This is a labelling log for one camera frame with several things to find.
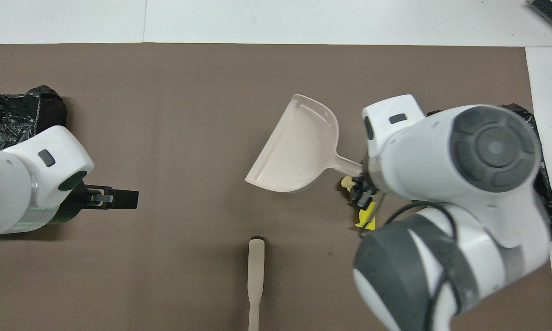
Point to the notched yellow sponge piece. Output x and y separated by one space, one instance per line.
367 219

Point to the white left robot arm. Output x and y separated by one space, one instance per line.
18 184

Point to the beige plastic dustpan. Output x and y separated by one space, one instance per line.
299 147

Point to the brown table mat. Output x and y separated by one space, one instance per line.
188 115

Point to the beige brush with black bristles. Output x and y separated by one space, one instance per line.
256 266

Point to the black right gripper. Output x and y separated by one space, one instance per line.
363 195

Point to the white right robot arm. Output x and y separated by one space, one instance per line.
441 161

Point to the pale torn bread piece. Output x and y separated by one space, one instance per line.
346 182

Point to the black bag lined bin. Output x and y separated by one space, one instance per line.
548 193
9 115

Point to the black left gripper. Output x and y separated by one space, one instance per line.
85 200

